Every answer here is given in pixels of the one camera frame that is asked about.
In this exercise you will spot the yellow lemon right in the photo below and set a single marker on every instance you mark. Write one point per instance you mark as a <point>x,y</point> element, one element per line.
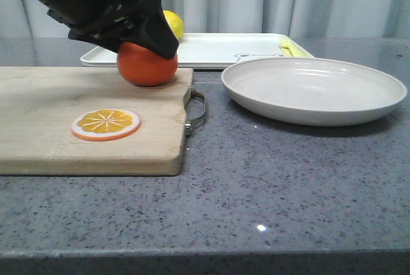
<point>175,22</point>

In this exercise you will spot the yellow plastic spoon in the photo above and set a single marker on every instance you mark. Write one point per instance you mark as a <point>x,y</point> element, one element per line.
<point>299,51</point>

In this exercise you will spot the orange slice toy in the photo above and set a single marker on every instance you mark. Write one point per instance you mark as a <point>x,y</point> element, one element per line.
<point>105,124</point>

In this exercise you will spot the orange mandarin fruit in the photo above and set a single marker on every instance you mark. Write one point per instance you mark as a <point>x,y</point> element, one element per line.
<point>142,67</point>

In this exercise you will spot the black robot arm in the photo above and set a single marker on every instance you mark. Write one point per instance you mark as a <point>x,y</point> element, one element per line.
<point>110,23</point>

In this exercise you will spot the beige round plate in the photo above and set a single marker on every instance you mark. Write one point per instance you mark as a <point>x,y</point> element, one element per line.
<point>313,91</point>

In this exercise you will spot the yellow plastic fork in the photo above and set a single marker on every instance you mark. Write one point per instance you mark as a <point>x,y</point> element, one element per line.
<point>286,46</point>

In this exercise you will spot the grey curtain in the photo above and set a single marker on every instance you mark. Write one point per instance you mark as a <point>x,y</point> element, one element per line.
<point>256,1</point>

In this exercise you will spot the white bear print tray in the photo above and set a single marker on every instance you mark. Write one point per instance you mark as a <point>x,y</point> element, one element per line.
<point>220,50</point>

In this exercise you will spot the metal cutting board handle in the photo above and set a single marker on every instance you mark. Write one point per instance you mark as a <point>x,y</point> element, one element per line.
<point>196,112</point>

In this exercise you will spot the wooden cutting board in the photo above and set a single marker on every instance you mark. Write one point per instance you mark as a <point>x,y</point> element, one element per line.
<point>39,104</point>

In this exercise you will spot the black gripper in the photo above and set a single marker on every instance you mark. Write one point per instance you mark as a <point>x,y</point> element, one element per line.
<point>109,23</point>

